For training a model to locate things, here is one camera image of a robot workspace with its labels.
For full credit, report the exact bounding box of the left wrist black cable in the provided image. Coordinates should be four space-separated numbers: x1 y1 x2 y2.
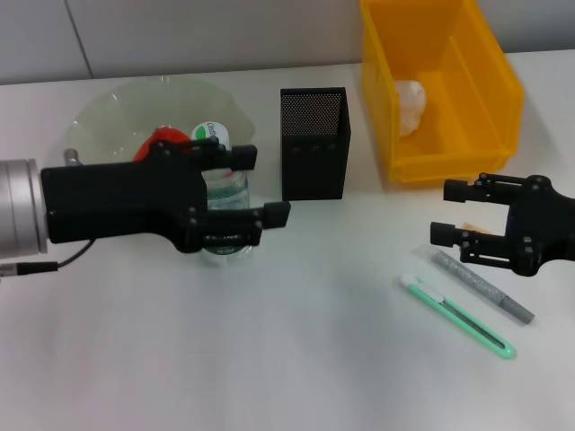
0 238 95 276

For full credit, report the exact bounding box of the white paper ball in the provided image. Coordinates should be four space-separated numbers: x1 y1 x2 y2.
394 79 428 137

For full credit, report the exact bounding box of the green glass fruit plate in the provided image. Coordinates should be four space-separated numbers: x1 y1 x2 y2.
69 75 257 170

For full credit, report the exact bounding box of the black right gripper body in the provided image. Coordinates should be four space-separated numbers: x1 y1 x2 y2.
505 174 575 277

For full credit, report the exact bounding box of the black mesh pen holder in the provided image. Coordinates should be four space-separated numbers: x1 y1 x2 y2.
279 86 351 202

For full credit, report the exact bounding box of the clear green-label water bottle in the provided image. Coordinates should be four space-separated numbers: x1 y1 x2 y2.
190 120 255 268

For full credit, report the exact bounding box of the grey marker pen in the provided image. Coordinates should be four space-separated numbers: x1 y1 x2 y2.
415 244 536 325

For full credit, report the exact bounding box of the red orange fruit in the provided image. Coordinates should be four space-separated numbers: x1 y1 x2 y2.
134 127 192 163

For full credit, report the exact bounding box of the green utility knife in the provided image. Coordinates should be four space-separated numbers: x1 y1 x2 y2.
397 273 517 361

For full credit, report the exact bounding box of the yellow plastic bin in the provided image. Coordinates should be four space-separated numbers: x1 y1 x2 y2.
358 0 526 184

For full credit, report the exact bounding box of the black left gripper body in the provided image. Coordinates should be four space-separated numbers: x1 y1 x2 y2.
40 141 210 255

